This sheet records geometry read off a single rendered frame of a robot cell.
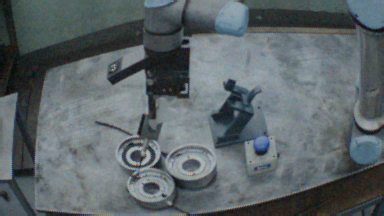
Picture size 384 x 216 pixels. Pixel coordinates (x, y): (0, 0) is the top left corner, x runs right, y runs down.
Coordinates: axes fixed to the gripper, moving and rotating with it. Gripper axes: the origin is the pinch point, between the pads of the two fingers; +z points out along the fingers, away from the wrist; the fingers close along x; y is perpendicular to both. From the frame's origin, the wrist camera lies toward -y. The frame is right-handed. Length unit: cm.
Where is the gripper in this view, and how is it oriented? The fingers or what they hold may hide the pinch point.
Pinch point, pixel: (151, 118)
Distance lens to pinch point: 127.6
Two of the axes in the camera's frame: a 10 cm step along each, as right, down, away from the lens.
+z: -0.3, 7.1, 7.0
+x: -0.6, -7.0, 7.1
